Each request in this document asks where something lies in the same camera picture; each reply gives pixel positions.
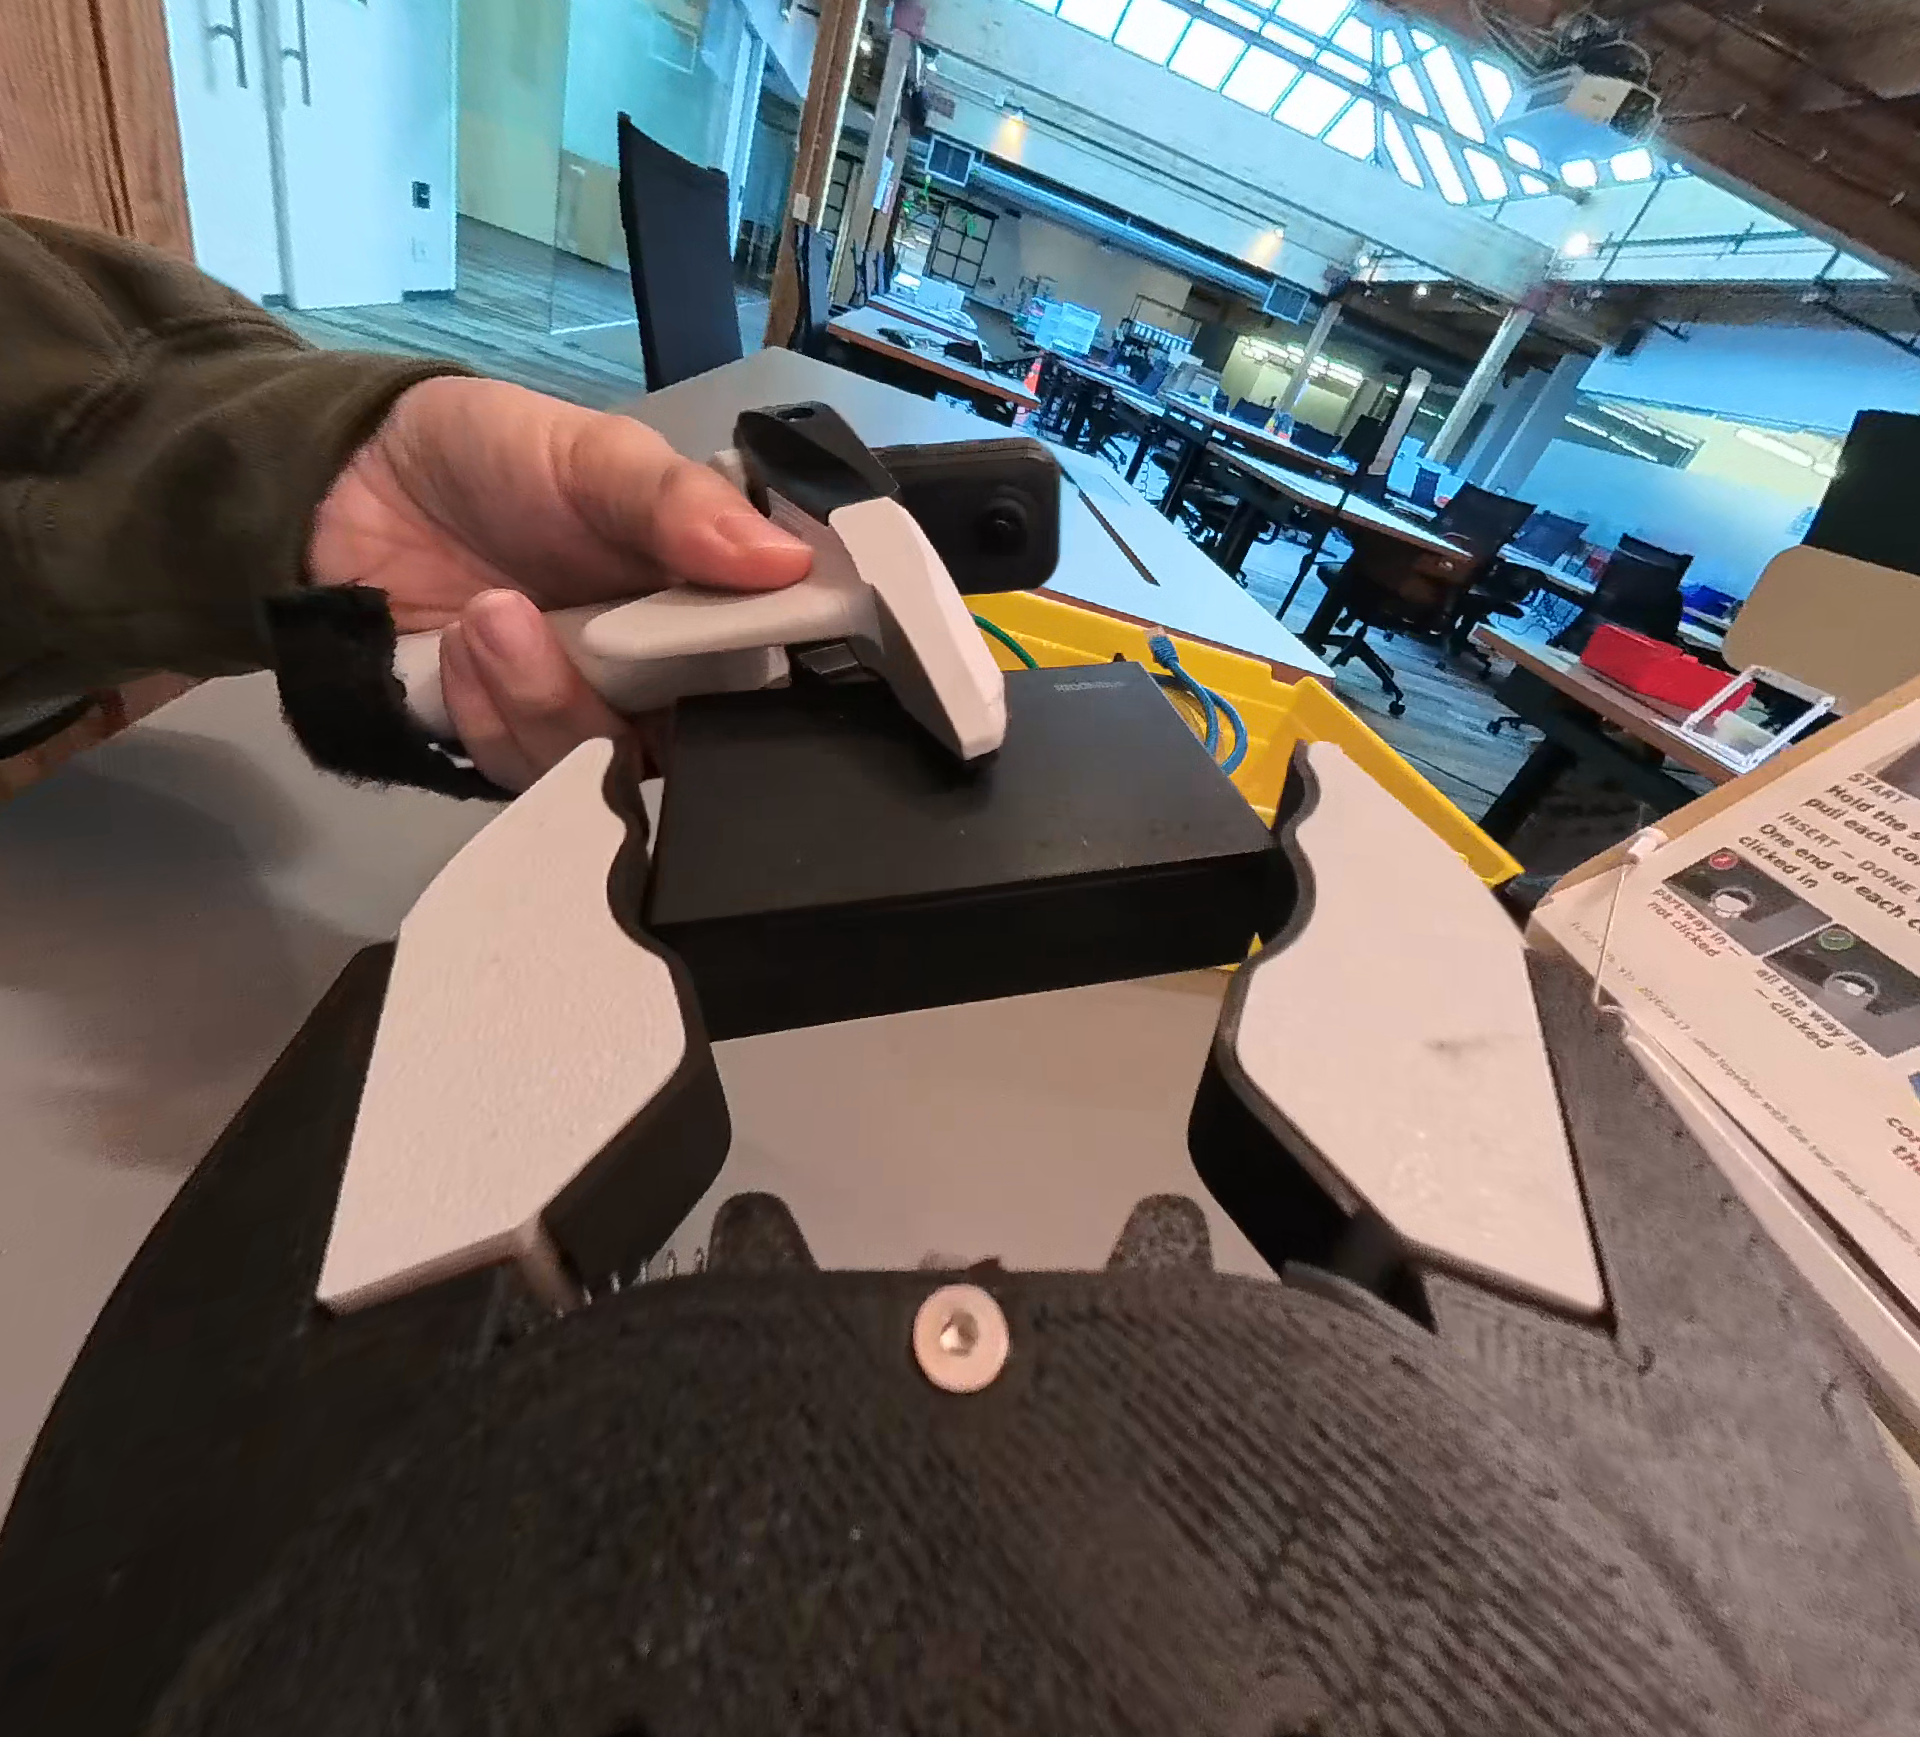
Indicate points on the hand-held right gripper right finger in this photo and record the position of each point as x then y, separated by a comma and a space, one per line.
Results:
1396, 1060

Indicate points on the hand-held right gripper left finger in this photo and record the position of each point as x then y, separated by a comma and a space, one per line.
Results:
513, 1014

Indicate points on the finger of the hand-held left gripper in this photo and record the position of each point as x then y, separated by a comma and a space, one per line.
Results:
919, 625

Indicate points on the black network switch box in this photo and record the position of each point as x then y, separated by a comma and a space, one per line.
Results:
963, 850

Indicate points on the person's left hand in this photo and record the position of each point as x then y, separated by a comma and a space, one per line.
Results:
513, 491

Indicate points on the yellow plastic bin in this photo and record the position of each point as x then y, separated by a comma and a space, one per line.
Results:
1350, 745

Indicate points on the long wooden work table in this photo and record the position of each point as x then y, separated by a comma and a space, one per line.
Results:
1350, 503

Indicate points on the tall black chair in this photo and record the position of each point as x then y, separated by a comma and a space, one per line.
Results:
677, 250

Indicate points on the wooden desk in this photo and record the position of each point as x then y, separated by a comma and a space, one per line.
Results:
1593, 704

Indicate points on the printed instruction sheet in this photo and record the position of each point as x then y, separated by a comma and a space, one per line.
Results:
1785, 924

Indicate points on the clear acrylic stand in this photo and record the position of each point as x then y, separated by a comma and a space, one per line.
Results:
1725, 726

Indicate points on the red plastic bin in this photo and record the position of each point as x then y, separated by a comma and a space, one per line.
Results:
1651, 663

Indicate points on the black office chair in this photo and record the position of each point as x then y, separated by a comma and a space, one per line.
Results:
1478, 529
1635, 589

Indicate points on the beige rounded panel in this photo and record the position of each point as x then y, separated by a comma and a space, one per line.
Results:
1836, 637

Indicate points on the white door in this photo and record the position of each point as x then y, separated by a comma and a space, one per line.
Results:
378, 119

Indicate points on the ceiling mounted unit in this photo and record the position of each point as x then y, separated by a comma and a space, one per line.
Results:
1572, 99

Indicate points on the black monitor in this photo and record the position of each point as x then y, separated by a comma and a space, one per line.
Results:
1877, 491

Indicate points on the wooden post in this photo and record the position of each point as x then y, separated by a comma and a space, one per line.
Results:
831, 87

